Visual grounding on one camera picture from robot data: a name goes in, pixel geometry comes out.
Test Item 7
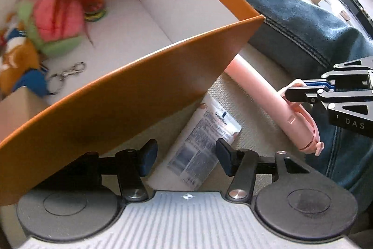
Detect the blue keychain toy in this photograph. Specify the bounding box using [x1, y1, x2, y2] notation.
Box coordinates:
[13, 68, 51, 97]

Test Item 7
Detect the cream sofa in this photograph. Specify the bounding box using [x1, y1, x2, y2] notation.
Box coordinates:
[0, 42, 325, 249]

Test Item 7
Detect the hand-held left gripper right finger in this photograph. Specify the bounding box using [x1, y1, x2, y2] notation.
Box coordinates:
[215, 139, 312, 203]

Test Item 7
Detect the orange cardboard box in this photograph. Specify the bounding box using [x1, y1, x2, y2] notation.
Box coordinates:
[0, 0, 265, 208]

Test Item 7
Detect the white squeeze tube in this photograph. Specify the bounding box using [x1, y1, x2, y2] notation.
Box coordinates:
[166, 93, 243, 191]

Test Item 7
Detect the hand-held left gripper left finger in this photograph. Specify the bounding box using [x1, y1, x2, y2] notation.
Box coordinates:
[77, 139, 158, 202]

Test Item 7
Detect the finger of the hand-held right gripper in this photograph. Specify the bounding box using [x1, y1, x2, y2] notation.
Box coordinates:
[301, 56, 373, 90]
[283, 86, 373, 119]

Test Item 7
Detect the metal key ring clasp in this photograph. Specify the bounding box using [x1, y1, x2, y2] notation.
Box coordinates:
[46, 61, 87, 95]

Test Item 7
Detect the brown cardboard piece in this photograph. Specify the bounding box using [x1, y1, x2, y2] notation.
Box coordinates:
[0, 87, 52, 126]

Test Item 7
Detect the pink green plush toy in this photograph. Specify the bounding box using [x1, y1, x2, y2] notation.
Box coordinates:
[16, 0, 87, 57]

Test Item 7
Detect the orange plush toy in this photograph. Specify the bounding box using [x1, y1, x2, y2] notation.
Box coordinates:
[0, 12, 45, 96]

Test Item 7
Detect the person's right jeans leg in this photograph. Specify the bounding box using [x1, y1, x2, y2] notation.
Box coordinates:
[223, 0, 373, 210]

